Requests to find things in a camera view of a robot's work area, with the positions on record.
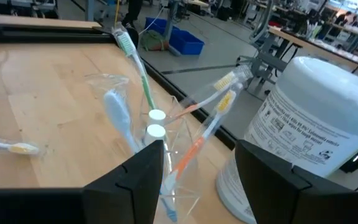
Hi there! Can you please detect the long wooden workbench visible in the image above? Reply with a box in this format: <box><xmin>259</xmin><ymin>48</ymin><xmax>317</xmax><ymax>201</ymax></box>
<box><xmin>267</xmin><ymin>26</ymin><xmax>358</xmax><ymax>82</ymax></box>

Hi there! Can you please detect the neighbouring wooden table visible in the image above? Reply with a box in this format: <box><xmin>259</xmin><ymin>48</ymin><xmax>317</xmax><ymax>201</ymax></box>
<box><xmin>0</xmin><ymin>14</ymin><xmax>102</xmax><ymax>30</ymax></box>

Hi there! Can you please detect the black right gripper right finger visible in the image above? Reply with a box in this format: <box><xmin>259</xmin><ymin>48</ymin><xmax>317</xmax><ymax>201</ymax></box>
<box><xmin>235</xmin><ymin>139</ymin><xmax>354</xmax><ymax>224</ymax></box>

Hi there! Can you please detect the white disinfectant wipes canister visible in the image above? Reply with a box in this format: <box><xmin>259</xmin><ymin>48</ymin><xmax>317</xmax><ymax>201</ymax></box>
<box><xmin>215</xmin><ymin>55</ymin><xmax>358</xmax><ymax>224</ymax></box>

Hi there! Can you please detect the yellow floor cable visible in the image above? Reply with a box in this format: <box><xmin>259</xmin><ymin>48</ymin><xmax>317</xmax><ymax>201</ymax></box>
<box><xmin>114</xmin><ymin>0</ymin><xmax>121</xmax><ymax>26</ymax></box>

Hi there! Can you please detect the green white wrapped toothbrush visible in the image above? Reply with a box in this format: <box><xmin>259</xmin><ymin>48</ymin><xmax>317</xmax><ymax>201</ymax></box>
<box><xmin>112</xmin><ymin>23</ymin><xmax>158</xmax><ymax>111</ymax></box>

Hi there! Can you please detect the clear acrylic organizer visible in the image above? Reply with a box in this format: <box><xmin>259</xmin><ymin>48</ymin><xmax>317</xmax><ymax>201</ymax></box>
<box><xmin>138</xmin><ymin>96</ymin><xmax>204</xmax><ymax>224</ymax></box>

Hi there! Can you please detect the green bag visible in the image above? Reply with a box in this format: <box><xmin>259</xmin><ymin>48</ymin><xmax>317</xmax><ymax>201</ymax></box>
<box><xmin>140</xmin><ymin>30</ymin><xmax>170</xmax><ymax>52</ymax></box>

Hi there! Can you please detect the blue plastic bin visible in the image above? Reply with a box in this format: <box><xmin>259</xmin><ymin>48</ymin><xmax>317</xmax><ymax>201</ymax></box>
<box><xmin>144</xmin><ymin>17</ymin><xmax>180</xmax><ymax>35</ymax></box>
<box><xmin>168</xmin><ymin>29</ymin><xmax>205</xmax><ymax>56</ymax></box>

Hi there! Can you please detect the grey metal stand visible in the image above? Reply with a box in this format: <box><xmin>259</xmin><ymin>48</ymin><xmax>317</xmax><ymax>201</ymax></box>
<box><xmin>236</xmin><ymin>30</ymin><xmax>291</xmax><ymax>94</ymax></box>

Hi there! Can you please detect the orange white toothbrush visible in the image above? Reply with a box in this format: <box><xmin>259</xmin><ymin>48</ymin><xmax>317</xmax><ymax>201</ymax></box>
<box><xmin>166</xmin><ymin>63</ymin><xmax>254</xmax><ymax>121</ymax></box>
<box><xmin>0</xmin><ymin>134</ymin><xmax>46</xmax><ymax>158</ymax></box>
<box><xmin>158</xmin><ymin>88</ymin><xmax>239</xmax><ymax>197</ymax></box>

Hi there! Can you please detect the white floor cable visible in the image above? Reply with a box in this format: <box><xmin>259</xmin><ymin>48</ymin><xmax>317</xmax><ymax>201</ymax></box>
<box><xmin>139</xmin><ymin>5</ymin><xmax>166</xmax><ymax>34</ymax></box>

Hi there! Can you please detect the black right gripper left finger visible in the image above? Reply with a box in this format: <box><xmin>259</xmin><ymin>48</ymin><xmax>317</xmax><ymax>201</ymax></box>
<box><xmin>82</xmin><ymin>139</ymin><xmax>164</xmax><ymax>224</ymax></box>

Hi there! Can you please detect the light blue toothbrush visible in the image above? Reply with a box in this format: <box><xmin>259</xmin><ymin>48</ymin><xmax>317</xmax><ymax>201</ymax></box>
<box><xmin>85</xmin><ymin>73</ymin><xmax>142</xmax><ymax>155</ymax></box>

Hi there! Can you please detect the person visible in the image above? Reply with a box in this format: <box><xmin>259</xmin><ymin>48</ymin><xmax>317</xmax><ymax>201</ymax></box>
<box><xmin>121</xmin><ymin>0</ymin><xmax>144</xmax><ymax>29</ymax></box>

